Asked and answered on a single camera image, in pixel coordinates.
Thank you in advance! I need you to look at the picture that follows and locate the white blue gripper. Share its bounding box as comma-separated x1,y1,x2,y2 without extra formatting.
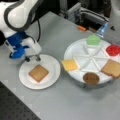
4,32,42,62

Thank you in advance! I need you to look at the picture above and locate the brown toast slice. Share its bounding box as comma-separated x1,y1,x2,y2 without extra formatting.
101,60,120,78
29,65,49,82

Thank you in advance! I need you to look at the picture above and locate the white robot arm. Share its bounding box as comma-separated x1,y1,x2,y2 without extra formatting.
0,0,43,61

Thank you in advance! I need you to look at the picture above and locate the yellow cheese slice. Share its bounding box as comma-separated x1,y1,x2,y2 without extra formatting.
62,59,78,71

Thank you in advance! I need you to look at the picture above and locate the orange block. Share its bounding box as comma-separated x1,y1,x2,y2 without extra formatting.
78,26,86,31

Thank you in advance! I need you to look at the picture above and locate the white sectioned round tray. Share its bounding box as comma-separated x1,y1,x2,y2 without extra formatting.
64,39,120,86

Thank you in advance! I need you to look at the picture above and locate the brown meat patty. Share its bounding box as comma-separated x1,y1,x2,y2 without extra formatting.
83,72,100,85

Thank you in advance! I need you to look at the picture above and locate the green lettuce leaf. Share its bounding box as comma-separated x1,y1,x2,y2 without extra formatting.
86,34,101,45

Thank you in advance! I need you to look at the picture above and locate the red tomato slice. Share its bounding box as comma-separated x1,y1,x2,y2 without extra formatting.
106,44,120,56

